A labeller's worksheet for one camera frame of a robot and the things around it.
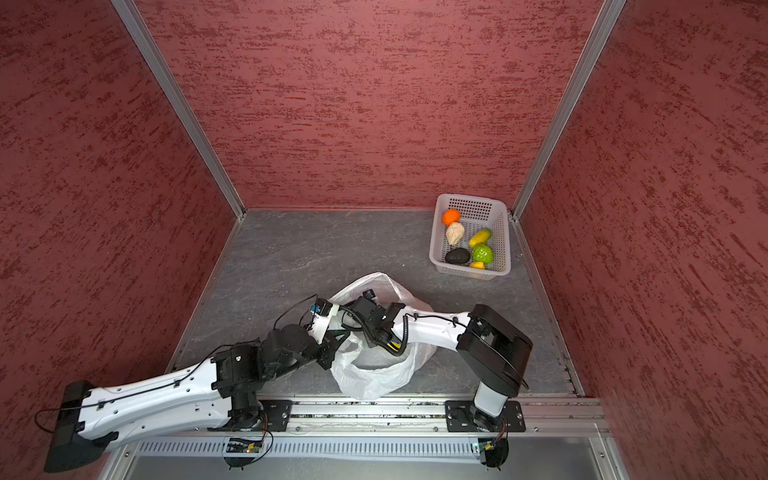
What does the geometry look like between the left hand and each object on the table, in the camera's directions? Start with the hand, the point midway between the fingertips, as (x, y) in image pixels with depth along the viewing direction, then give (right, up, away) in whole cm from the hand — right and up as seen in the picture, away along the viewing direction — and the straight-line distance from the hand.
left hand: (346, 339), depth 72 cm
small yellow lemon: (+40, +16, +26) cm, 50 cm away
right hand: (+8, -4, +15) cm, 17 cm away
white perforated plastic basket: (+45, +35, +44) cm, 72 cm away
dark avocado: (+34, +19, +29) cm, 48 cm away
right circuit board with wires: (+37, -27, -1) cm, 46 cm away
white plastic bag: (+5, -8, +2) cm, 10 cm away
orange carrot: (+34, +34, +41) cm, 63 cm away
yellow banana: (+12, +3, -11) cm, 16 cm away
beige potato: (+34, +27, +35) cm, 56 cm away
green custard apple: (+43, +20, +28) cm, 55 cm away
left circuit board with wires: (-25, -26, 0) cm, 36 cm away
